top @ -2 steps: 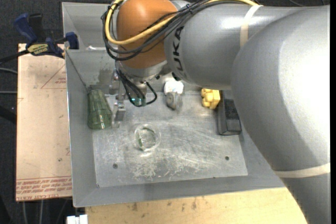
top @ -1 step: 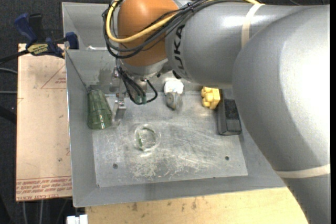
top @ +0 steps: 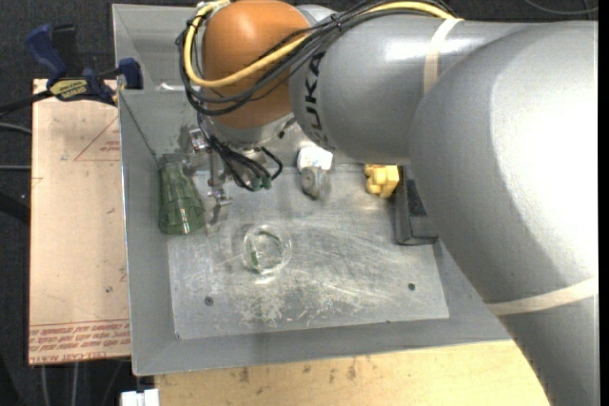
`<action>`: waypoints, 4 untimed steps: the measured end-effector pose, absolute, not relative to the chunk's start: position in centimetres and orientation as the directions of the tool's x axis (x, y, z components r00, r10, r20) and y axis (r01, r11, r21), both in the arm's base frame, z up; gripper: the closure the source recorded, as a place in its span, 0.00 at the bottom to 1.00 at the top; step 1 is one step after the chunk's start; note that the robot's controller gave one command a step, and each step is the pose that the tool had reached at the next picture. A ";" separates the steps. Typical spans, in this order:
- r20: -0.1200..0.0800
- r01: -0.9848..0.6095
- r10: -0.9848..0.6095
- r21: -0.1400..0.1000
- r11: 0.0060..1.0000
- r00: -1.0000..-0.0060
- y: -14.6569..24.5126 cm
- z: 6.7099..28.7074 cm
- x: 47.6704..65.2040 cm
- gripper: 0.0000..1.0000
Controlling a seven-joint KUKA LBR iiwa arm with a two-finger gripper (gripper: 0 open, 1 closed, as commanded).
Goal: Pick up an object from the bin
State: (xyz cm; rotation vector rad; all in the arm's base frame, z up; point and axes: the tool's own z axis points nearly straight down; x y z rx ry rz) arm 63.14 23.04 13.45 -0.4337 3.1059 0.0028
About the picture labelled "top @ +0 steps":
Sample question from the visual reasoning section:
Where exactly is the yellow toy figure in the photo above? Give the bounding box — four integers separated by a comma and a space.
363, 162, 403, 200

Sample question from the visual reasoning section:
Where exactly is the black flat block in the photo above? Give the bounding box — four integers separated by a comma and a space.
393, 178, 440, 247

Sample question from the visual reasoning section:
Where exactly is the clear glass bowl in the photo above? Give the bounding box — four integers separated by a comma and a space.
242, 222, 294, 276

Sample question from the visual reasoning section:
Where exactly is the brown cardboard board, red print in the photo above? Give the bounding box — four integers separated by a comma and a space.
28, 78, 132, 367

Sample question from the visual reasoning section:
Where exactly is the white and grey tape dispenser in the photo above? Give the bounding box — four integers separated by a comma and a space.
296, 145, 335, 202

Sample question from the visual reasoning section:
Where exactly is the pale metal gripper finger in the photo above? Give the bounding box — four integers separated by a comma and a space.
180, 126, 207, 176
206, 187, 234, 235

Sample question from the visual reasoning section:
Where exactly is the grey metal bin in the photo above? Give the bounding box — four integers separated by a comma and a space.
111, 3, 516, 377

